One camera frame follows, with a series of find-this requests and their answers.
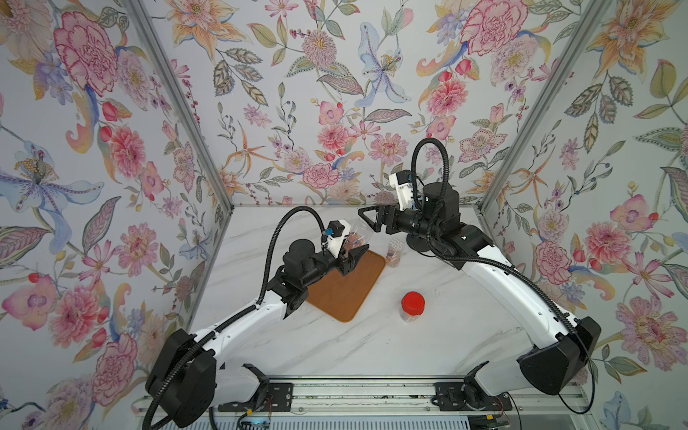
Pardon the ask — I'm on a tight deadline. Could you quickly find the brown wooden tray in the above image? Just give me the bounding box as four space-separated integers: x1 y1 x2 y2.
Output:
306 251 386 323

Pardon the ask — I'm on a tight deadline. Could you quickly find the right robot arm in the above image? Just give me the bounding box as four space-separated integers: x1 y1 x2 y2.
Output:
358 184 601 397

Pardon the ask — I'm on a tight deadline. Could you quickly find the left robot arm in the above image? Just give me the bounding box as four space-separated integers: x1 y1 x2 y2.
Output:
142 239 368 429

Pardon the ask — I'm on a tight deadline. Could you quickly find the clear patterned lid jar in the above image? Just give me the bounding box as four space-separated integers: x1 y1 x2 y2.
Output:
385 238 406 268

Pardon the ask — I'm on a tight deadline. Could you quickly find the red lid jar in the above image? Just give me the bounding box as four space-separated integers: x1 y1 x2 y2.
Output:
401 291 426 322

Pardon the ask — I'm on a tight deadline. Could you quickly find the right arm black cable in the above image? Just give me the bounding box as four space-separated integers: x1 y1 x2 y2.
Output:
410 138 598 416

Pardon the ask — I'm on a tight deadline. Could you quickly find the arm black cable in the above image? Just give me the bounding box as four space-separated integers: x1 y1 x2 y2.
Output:
140 206 328 430
410 138 598 416

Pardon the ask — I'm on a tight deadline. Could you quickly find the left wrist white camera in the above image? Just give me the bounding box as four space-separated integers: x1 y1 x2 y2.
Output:
322 220 351 259

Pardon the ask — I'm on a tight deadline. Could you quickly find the wrist white camera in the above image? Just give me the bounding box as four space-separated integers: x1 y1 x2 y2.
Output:
322 220 351 259
389 169 415 211

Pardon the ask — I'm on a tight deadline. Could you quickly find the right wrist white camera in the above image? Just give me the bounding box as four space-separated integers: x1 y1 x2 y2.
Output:
389 169 415 211

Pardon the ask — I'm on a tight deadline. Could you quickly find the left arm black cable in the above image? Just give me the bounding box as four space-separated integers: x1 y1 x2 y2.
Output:
140 206 328 430

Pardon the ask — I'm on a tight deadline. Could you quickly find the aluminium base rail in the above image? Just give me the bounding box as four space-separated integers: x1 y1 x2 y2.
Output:
188 377 597 429

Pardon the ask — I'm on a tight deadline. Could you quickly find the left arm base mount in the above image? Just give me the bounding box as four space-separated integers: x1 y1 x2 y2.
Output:
213 364 294 413

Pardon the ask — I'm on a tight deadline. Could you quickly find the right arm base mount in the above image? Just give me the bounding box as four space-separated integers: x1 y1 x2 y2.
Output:
430 361 513 413

